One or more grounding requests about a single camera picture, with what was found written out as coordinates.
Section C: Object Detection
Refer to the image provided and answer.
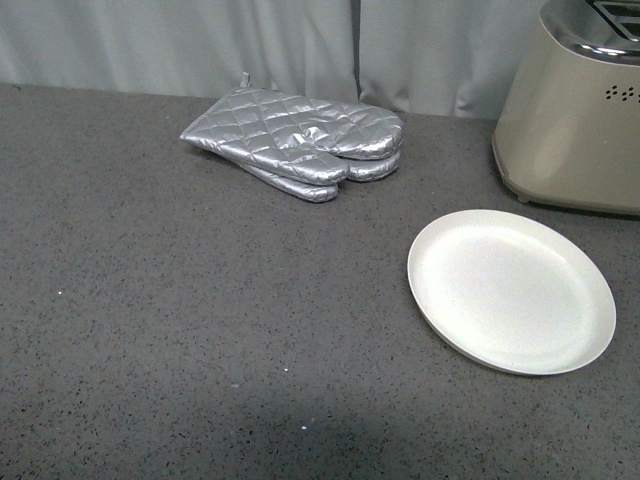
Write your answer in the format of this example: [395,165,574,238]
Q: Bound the white round plate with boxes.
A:
[407,210,617,376]

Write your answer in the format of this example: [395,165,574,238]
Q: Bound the cream two-slot toaster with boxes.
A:
[492,1,639,215]

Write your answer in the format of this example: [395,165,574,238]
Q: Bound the lower silver quilted oven mitt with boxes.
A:
[239,149,401,205]

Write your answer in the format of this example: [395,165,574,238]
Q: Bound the silver quilted oven mitt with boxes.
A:
[180,78,403,186]
[239,149,401,205]

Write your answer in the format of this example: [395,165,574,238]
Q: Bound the upper silver quilted oven mitt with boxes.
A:
[180,78,403,186]

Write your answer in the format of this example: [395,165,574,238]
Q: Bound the grey curtain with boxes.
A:
[1,1,541,119]

